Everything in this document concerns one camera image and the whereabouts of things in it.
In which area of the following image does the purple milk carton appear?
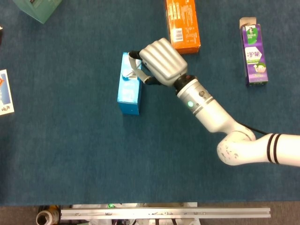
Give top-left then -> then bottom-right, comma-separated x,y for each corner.
239,16 -> 269,87

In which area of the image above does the teal table cloth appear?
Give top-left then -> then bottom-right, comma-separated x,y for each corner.
0,0 -> 300,207

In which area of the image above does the blue cookie box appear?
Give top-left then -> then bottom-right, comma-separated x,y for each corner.
117,52 -> 143,116

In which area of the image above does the orange cardboard box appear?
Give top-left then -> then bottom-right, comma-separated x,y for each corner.
165,0 -> 202,56

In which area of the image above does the green Philips box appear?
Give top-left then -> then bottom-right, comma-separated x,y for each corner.
13,0 -> 63,24

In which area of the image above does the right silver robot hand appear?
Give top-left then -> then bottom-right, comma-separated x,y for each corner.
128,38 -> 188,87

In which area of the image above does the white and blue card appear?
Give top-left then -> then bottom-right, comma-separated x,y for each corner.
0,69 -> 15,116

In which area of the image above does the aluminium profile rail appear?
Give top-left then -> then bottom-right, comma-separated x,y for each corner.
60,207 -> 271,220

